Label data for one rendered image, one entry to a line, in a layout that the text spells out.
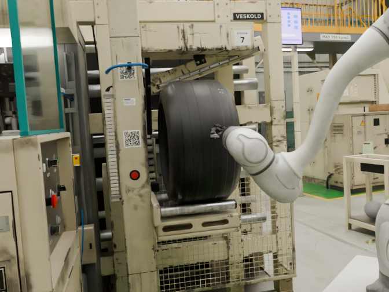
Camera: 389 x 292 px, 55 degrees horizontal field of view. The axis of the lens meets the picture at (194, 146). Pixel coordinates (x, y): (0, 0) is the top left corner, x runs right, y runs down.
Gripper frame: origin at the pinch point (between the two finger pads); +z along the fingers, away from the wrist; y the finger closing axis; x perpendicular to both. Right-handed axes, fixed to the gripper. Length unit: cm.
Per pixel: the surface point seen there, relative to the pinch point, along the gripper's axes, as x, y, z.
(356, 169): 140, -316, 354
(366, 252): 145, -173, 132
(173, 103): -9.2, 15.3, 12.9
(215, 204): 35.2, -1.3, 10.8
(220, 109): -6.7, -3.1, 7.7
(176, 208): 35.5, 15.9, 10.7
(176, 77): -18, 5, 66
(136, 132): 3.6, 30.6, 23.1
